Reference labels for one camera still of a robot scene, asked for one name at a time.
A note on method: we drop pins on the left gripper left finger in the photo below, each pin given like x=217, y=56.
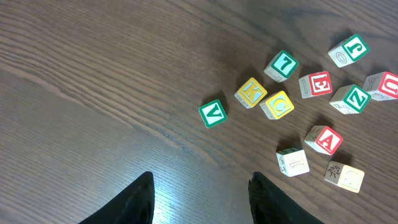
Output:
x=133, y=205

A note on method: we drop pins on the green 7 block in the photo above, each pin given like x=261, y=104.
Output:
x=281, y=67

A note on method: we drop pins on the yellow S block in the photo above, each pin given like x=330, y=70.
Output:
x=344, y=176

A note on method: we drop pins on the green J block top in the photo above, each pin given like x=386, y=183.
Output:
x=349, y=51

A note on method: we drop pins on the red U block top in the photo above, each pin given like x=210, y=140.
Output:
x=381, y=86

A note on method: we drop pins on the green Z block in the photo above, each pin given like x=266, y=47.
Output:
x=351, y=99

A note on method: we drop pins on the red E block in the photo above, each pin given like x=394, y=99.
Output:
x=315, y=84

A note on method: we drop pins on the yellow block beside left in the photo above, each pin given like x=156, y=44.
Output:
x=277, y=105

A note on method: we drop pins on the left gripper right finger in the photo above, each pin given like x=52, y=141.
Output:
x=270, y=205

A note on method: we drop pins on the red A block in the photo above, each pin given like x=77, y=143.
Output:
x=323, y=139

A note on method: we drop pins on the green V block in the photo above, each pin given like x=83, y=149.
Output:
x=212, y=113

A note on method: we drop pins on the red-sided wooden block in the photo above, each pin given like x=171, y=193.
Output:
x=292, y=162

